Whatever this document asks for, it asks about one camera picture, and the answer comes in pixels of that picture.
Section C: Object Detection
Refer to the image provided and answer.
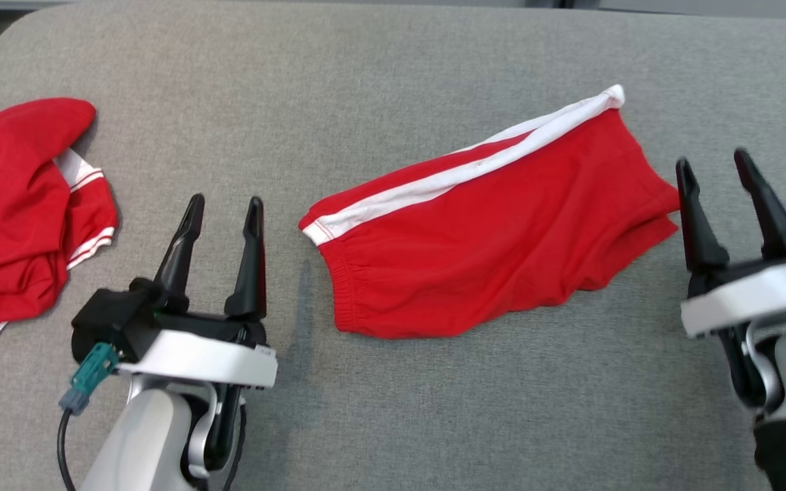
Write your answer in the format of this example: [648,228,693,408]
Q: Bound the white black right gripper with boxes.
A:
[676,149,786,410]

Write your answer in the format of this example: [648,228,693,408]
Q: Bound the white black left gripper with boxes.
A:
[117,194,278,471]

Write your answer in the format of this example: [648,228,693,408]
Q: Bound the red Bulls basketball jersey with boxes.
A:
[0,98,119,363]

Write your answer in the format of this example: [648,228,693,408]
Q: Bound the red shorts with white stripe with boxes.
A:
[299,85,680,340]

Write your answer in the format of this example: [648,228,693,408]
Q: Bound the teal left camera connector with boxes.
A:
[59,342,121,417]

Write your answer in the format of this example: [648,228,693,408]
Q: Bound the braided black left arm cable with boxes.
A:
[221,402,249,491]

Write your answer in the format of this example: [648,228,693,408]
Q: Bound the smooth black left arm cable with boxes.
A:
[57,408,78,491]

